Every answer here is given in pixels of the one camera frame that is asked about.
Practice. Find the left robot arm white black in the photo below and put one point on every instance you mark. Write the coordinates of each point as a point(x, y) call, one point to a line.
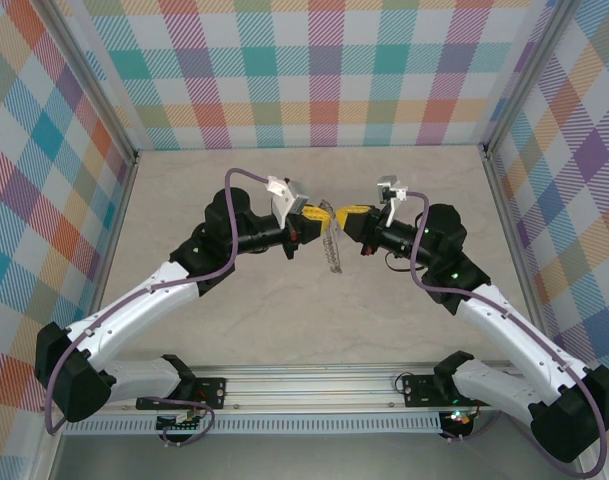
point(134, 310)

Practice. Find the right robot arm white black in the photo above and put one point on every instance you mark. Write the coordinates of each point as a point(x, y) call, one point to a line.
point(514, 330)

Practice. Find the black circuit board with led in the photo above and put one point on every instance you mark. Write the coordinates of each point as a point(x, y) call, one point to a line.
point(459, 422)

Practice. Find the black circuit board green connector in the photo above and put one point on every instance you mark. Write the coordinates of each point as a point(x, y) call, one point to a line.
point(181, 426)

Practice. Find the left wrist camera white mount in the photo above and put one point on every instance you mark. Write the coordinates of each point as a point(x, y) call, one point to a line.
point(284, 200)

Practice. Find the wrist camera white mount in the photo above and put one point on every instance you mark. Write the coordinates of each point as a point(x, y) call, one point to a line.
point(284, 200)
point(386, 187)

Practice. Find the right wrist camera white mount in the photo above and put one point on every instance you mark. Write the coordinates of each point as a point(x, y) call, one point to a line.
point(386, 187)

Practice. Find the aluminium side rail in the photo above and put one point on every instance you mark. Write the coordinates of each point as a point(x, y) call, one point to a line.
point(513, 225)
point(115, 235)

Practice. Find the long aluminium base rail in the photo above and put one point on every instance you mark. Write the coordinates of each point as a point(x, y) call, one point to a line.
point(309, 385)

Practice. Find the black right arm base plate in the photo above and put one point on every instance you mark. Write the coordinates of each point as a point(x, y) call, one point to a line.
point(419, 392)

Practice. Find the aluminium frame post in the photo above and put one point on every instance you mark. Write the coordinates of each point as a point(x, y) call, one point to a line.
point(524, 80)
point(94, 85)

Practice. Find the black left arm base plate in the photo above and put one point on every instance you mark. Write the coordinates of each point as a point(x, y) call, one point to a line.
point(211, 392)

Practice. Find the aluminium frame leg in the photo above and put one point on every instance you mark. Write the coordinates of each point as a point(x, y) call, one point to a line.
point(48, 452)

